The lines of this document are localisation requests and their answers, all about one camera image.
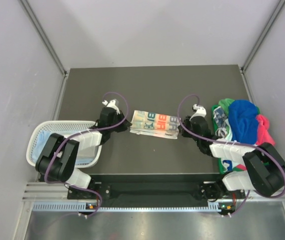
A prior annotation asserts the orange teal printed cloth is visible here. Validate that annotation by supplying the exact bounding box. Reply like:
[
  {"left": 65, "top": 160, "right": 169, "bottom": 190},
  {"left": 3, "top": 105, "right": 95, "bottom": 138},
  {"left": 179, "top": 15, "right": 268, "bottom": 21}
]
[{"left": 130, "top": 110, "right": 180, "bottom": 140}]

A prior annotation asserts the light blue towel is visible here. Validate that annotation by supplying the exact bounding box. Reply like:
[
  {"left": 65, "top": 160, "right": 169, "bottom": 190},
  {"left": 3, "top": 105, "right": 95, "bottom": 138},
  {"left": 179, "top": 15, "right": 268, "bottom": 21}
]
[{"left": 30, "top": 130, "right": 100, "bottom": 165}]

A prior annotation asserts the white grey cloth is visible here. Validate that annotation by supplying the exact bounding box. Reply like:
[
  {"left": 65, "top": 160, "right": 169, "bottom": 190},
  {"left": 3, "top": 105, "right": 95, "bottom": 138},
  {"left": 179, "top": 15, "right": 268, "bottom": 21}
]
[{"left": 77, "top": 146, "right": 99, "bottom": 159}]

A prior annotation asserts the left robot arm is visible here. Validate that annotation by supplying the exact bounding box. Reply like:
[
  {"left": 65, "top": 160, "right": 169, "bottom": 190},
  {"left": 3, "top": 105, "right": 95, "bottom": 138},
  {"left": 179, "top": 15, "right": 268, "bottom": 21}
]
[{"left": 35, "top": 105, "right": 131, "bottom": 199}]

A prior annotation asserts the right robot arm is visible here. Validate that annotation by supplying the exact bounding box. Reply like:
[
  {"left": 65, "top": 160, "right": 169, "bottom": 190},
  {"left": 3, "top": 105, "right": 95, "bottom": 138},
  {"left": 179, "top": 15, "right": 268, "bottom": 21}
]
[{"left": 178, "top": 116, "right": 285, "bottom": 199}]

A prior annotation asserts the patterned white blue cloth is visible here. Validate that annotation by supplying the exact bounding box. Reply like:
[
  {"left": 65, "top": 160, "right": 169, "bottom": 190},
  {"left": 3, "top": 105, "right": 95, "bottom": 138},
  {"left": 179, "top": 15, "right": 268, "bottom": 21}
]
[{"left": 212, "top": 106, "right": 232, "bottom": 139}]

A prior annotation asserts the white perforated plastic basket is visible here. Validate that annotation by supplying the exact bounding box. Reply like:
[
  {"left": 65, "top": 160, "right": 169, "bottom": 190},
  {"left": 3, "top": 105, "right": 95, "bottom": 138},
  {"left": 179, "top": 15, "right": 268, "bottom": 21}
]
[{"left": 26, "top": 120, "right": 102, "bottom": 169}]

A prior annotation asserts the royal blue cloth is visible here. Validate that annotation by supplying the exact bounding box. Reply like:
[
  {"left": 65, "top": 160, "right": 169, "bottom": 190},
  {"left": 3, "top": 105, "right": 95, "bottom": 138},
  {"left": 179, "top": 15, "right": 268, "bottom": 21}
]
[{"left": 228, "top": 99, "right": 259, "bottom": 145}]

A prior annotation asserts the green plastic tray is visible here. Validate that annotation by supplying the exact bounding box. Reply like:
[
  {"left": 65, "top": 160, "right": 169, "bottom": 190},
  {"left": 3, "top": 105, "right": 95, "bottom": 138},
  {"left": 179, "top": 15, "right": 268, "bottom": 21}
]
[{"left": 211, "top": 104, "right": 276, "bottom": 175}]

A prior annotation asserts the pink cloth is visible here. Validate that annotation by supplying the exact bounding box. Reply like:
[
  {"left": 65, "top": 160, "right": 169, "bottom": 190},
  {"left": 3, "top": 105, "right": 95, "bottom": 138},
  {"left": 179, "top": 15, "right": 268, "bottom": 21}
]
[{"left": 255, "top": 114, "right": 276, "bottom": 146}]

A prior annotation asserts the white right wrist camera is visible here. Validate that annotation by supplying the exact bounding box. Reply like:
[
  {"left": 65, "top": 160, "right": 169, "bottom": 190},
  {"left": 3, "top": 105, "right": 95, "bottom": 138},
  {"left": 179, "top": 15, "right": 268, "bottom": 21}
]
[{"left": 191, "top": 104, "right": 207, "bottom": 118}]

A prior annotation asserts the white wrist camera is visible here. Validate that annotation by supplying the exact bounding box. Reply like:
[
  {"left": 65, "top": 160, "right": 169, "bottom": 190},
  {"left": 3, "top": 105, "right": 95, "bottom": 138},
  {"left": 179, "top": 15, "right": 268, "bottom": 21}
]
[
  {"left": 191, "top": 104, "right": 207, "bottom": 118},
  {"left": 101, "top": 99, "right": 120, "bottom": 115}
]

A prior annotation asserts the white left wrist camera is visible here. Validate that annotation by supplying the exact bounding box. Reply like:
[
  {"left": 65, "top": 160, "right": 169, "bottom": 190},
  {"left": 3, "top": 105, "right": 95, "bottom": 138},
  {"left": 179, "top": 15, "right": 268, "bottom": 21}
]
[{"left": 101, "top": 99, "right": 120, "bottom": 115}]

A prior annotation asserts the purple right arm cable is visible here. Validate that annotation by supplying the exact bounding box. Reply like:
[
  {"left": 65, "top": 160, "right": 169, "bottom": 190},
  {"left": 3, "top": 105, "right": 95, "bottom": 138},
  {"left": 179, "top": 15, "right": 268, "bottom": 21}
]
[{"left": 176, "top": 94, "right": 285, "bottom": 217}]

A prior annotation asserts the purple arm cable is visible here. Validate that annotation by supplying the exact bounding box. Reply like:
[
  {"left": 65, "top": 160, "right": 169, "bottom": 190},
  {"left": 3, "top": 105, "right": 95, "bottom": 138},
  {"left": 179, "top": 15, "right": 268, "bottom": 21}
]
[
  {"left": 43, "top": 91, "right": 130, "bottom": 218},
  {"left": 176, "top": 94, "right": 285, "bottom": 217}
]

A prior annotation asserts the black table front rail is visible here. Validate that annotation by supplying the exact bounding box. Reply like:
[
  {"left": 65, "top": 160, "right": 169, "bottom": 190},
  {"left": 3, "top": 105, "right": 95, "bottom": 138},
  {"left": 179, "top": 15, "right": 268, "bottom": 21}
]
[{"left": 67, "top": 172, "right": 248, "bottom": 201}]

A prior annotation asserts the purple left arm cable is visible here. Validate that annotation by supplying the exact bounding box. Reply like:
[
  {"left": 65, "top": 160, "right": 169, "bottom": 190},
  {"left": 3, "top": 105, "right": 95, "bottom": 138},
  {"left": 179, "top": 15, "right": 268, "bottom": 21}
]
[{"left": 43, "top": 91, "right": 130, "bottom": 218}]

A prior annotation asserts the slotted grey cable duct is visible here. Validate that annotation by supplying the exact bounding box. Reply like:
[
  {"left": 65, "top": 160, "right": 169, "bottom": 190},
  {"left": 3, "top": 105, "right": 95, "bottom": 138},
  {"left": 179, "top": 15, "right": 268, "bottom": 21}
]
[{"left": 32, "top": 199, "right": 236, "bottom": 212}]

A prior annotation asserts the aluminium frame left post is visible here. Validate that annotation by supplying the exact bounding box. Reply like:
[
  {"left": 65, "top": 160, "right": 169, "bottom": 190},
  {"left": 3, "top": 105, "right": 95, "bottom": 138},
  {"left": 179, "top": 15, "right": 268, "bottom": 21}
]
[{"left": 19, "top": 0, "right": 70, "bottom": 78}]

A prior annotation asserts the aluminium frame post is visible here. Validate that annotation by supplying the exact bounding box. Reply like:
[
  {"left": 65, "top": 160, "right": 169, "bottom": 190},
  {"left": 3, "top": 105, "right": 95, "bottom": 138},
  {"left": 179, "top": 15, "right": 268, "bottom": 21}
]
[
  {"left": 19, "top": 0, "right": 70, "bottom": 78},
  {"left": 239, "top": 0, "right": 285, "bottom": 73}
]

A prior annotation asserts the aluminium frame right post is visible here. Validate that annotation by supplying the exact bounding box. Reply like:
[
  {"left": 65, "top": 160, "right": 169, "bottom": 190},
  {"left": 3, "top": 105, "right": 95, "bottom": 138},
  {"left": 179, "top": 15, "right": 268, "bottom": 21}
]
[{"left": 239, "top": 0, "right": 285, "bottom": 73}]

